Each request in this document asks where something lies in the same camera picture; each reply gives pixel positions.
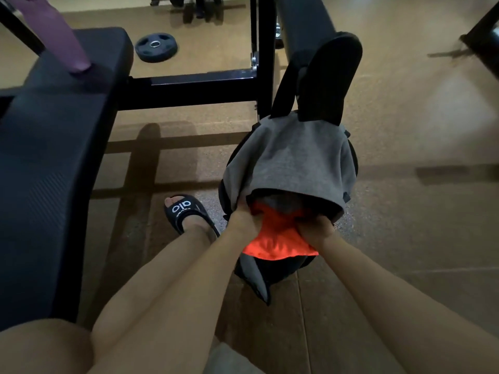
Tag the pink water bottle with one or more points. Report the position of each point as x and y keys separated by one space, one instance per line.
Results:
x=58 y=35

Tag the person's right forearm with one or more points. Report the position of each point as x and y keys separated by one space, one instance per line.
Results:
x=397 y=319

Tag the rack of black weight plates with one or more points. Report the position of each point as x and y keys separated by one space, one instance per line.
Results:
x=195 y=5

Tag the black steel rack base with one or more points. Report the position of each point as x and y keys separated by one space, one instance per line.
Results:
x=485 y=46

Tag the person's left forearm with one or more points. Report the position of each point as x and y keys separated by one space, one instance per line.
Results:
x=175 y=307

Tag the small black weight plate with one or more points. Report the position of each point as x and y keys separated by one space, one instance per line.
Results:
x=156 y=48

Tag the person's right hand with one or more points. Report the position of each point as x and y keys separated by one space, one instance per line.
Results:
x=315 y=229

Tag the dark grey backpack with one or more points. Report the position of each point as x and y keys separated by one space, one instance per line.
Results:
x=296 y=159

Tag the person's left hand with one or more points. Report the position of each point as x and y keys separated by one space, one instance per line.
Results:
x=243 y=223

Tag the black steel bench frame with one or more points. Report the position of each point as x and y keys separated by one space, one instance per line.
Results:
x=195 y=89

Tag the orange teal white jersey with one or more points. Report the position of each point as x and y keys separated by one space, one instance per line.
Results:
x=280 y=241

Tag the person's left leg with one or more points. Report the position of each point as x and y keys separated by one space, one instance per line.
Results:
x=43 y=346

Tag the black right slipper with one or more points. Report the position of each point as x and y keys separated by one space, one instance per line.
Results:
x=187 y=212

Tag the black ribbed bench pad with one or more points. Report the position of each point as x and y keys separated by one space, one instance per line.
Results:
x=46 y=171

